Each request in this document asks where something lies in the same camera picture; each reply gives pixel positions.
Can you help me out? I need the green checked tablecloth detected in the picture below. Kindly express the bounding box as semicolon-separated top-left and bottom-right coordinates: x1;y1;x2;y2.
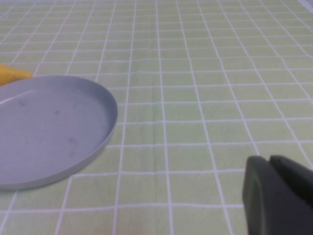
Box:
0;0;313;235

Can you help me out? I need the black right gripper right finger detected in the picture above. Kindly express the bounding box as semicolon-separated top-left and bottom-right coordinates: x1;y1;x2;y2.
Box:
269;154;313;208

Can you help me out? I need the grey-blue round plate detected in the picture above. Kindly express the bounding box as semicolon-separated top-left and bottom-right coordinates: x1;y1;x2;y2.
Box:
0;75;118;191

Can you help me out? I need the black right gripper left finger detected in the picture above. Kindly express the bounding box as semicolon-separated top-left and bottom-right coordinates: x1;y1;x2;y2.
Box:
242;155;313;235

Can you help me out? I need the yellow toy banana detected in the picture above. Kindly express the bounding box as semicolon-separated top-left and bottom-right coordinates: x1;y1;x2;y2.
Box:
0;64;33;87

